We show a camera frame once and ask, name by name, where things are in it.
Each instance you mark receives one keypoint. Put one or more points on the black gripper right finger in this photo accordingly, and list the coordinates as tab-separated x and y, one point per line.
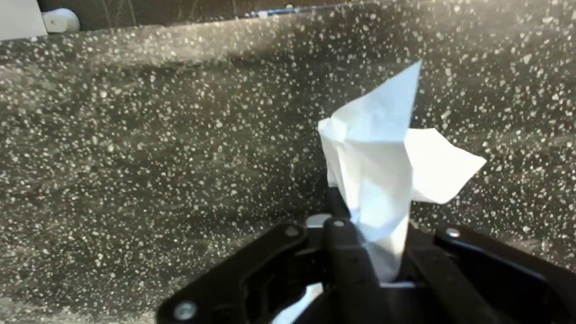
478	276

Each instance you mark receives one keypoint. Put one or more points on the white paper sheet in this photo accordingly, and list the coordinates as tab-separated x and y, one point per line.
374	168

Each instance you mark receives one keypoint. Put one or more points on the white round cabinet knob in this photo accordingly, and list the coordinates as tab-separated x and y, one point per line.
61	21

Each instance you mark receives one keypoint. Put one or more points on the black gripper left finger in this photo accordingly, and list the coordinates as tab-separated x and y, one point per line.
257	276

